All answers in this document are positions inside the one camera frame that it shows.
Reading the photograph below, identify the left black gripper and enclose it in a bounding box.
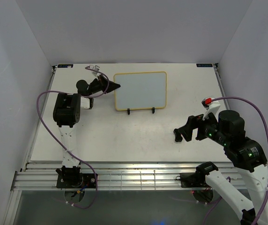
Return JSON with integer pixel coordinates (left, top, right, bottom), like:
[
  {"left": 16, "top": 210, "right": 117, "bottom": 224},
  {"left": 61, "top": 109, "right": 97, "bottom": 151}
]
[{"left": 88, "top": 75, "right": 120, "bottom": 96}]

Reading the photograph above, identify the yellow framed whiteboard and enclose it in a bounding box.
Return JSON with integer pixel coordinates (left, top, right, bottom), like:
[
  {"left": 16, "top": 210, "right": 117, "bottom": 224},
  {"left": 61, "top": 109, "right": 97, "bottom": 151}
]
[{"left": 113, "top": 71, "right": 167, "bottom": 111}]

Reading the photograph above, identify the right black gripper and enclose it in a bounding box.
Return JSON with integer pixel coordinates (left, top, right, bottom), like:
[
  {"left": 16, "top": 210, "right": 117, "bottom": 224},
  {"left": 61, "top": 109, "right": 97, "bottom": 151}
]
[{"left": 177, "top": 108, "right": 229, "bottom": 146}]

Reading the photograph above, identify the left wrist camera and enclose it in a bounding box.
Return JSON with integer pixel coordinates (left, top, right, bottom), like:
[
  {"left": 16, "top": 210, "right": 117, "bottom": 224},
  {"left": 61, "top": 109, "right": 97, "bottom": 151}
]
[{"left": 88, "top": 65, "right": 100, "bottom": 76}]

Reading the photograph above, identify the left blue corner label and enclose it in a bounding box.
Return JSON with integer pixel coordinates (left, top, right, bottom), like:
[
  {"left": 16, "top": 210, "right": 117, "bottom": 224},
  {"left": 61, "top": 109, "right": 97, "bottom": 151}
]
[{"left": 57, "top": 64, "right": 74, "bottom": 68}]

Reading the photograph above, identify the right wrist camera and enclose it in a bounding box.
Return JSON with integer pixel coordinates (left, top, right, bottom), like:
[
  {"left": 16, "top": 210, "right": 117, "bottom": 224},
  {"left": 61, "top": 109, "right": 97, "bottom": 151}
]
[{"left": 201, "top": 97, "right": 221, "bottom": 120}]

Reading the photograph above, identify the black bone-shaped eraser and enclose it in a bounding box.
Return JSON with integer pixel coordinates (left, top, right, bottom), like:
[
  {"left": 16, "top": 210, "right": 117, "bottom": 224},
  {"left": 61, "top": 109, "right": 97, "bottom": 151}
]
[{"left": 173, "top": 129, "right": 183, "bottom": 143}]

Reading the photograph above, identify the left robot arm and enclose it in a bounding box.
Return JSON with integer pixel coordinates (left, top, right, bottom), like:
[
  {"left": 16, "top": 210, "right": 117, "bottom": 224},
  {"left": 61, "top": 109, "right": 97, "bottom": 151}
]
[{"left": 53, "top": 75, "right": 121, "bottom": 188}]

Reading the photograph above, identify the wire whiteboard stand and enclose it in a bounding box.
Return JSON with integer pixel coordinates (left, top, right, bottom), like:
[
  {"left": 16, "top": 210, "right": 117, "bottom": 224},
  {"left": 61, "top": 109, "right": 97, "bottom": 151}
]
[{"left": 126, "top": 107, "right": 156, "bottom": 115}]

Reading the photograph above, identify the blue corner label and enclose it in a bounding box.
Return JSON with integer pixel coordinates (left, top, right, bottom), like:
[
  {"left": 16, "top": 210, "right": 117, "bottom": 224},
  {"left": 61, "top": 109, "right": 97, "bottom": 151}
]
[
  {"left": 196, "top": 63, "right": 213, "bottom": 68},
  {"left": 57, "top": 64, "right": 74, "bottom": 68}
]

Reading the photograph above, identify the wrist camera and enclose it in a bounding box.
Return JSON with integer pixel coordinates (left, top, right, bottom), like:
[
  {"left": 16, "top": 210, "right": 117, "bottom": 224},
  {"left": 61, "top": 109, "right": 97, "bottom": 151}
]
[
  {"left": 88, "top": 65, "right": 100, "bottom": 76},
  {"left": 201, "top": 97, "right": 221, "bottom": 120}
]

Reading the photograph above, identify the right blue corner label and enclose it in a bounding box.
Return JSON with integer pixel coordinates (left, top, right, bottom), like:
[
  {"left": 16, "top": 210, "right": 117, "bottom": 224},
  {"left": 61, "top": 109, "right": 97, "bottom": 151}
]
[{"left": 196, "top": 63, "right": 213, "bottom": 68}]

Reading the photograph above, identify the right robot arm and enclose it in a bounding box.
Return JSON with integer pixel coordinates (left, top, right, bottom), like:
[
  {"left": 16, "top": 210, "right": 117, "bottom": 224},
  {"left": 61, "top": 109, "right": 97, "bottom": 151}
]
[{"left": 174, "top": 110, "right": 268, "bottom": 225}]

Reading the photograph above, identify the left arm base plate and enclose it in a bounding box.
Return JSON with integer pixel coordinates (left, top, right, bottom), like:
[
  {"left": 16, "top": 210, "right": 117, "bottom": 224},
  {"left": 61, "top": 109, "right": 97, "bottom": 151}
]
[{"left": 56, "top": 173, "right": 96, "bottom": 189}]

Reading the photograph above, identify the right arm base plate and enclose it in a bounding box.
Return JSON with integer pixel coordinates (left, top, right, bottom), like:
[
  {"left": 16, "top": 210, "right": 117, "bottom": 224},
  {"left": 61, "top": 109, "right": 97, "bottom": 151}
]
[{"left": 175, "top": 173, "right": 210, "bottom": 188}]

